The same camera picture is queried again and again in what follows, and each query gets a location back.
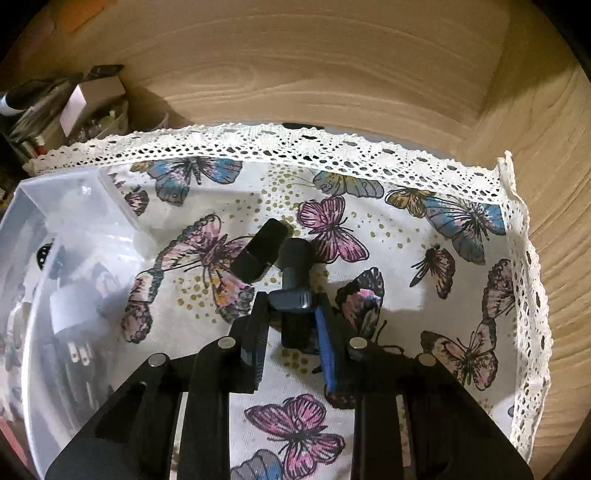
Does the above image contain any clear plastic storage box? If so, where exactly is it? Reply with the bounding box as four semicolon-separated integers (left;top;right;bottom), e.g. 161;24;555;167
0;168;160;480

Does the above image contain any stack of books and magazines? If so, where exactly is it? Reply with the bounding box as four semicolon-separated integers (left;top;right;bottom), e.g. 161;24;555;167
0;65;126;160

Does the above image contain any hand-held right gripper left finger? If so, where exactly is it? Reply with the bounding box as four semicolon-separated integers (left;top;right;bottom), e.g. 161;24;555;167
44;291;271;480

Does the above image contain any butterfly printed lace cloth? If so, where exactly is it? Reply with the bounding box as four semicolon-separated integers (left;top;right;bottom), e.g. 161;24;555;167
25;122;555;480

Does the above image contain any small cardboard box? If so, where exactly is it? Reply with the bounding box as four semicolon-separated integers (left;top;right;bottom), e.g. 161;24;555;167
60;76;127;137

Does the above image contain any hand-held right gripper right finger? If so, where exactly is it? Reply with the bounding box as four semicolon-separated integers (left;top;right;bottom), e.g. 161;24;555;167
314;292;534;480

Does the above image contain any white charger plug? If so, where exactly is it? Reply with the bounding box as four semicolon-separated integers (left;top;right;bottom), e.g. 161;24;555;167
48;285;106;370

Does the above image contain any dark blue T-shaped tool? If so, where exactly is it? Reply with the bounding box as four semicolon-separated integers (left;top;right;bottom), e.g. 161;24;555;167
269;240;320;352

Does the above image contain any black rectangular block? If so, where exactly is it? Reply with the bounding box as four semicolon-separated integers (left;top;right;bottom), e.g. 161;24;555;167
231;219;288;283

